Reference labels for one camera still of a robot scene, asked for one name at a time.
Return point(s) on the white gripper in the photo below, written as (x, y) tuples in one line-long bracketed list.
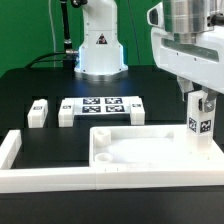
[(187, 40)]

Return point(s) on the white desk top tray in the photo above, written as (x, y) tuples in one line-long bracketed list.
[(151, 146)]

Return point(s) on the black tag marker plate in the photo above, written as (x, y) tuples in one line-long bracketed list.
[(101, 105)]

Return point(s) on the white U-shaped obstacle fence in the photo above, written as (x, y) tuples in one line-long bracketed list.
[(95, 178)]

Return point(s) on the black post with connector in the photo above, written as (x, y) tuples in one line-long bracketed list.
[(70, 54)]

